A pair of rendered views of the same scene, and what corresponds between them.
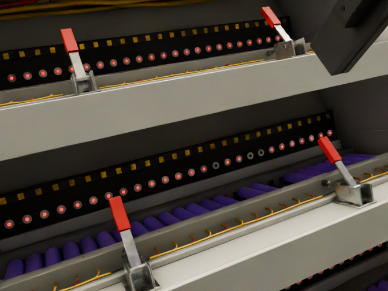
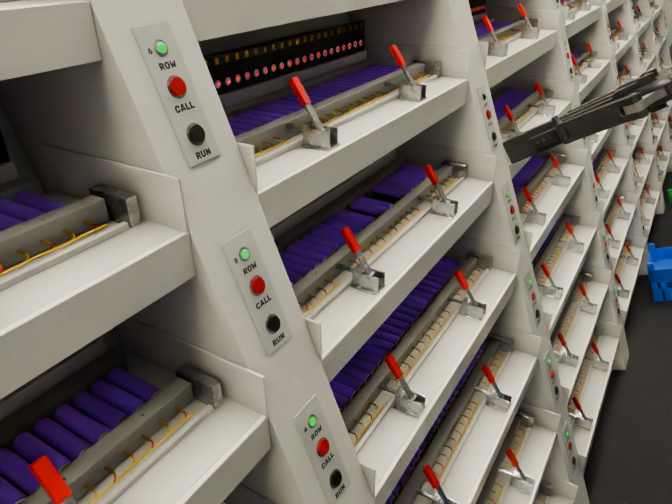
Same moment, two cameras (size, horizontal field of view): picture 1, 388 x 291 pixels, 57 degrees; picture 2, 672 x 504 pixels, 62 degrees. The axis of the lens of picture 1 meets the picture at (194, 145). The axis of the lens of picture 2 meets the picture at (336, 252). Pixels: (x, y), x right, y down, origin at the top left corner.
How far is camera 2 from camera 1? 0.57 m
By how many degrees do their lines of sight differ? 41
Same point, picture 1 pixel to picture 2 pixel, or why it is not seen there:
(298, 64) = (424, 108)
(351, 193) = (447, 207)
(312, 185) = (414, 200)
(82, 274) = (319, 286)
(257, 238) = (407, 245)
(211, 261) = (395, 264)
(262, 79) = (409, 123)
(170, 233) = not seen: hidden behind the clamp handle
